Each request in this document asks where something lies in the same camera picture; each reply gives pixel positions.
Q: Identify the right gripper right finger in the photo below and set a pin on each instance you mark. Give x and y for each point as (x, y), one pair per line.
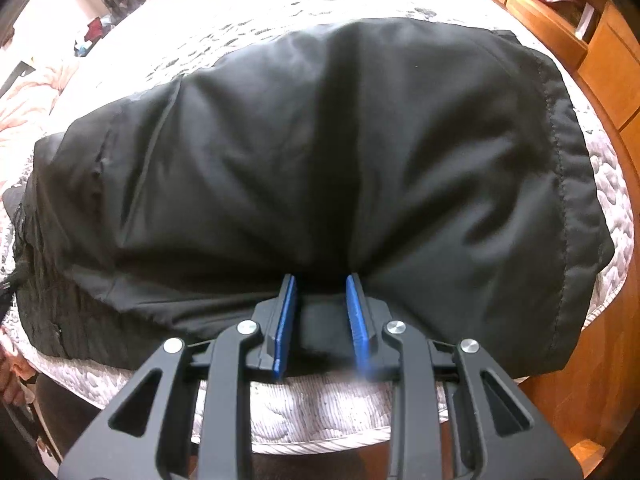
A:
(454, 407)

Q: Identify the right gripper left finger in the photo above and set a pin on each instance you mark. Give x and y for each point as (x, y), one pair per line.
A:
(145, 432)

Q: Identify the black pants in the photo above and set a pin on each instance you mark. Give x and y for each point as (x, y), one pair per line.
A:
(442, 164)

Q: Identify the pink blanket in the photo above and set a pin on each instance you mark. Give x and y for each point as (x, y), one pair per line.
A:
(30, 100)

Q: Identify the grey quilted bedspread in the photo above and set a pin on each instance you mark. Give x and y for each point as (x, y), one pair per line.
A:
(164, 39)

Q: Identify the wooden cabinet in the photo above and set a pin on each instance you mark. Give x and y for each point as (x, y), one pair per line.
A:
(593, 41)

